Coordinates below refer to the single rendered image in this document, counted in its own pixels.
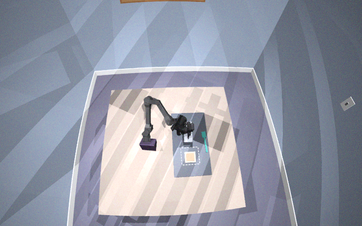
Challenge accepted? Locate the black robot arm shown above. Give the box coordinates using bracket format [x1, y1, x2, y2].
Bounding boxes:
[142, 96, 188, 142]

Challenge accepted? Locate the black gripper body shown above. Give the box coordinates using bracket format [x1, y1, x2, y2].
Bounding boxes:
[177, 123, 194, 136]

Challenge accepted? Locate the white square tile with dark blue centre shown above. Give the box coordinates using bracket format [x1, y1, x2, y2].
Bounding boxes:
[185, 152, 196, 163]

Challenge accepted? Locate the grey flat mat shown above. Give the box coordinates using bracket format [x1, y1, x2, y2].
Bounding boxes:
[171, 113, 212, 178]

